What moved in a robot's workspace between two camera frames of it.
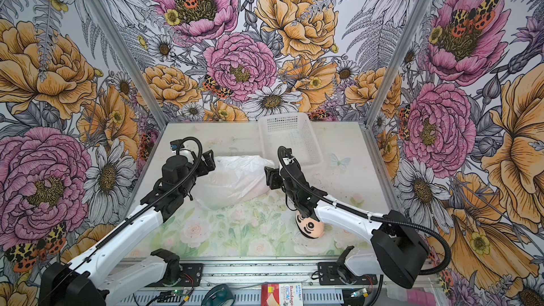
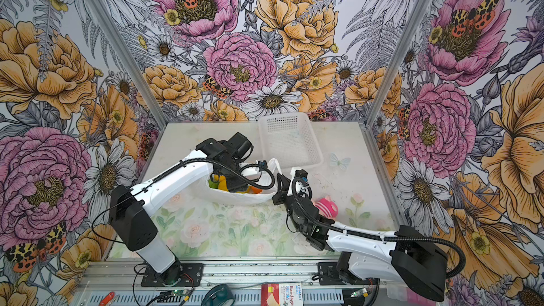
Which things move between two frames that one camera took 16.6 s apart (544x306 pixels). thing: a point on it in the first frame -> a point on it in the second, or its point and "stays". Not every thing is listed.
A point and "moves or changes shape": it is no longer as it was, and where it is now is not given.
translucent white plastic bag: x=234 y=178 moves or changes shape
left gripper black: x=210 y=162 -> x=236 y=185
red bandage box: x=281 y=295 stays
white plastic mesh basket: x=293 y=130 stays
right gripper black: x=272 y=176 -> x=281 y=193
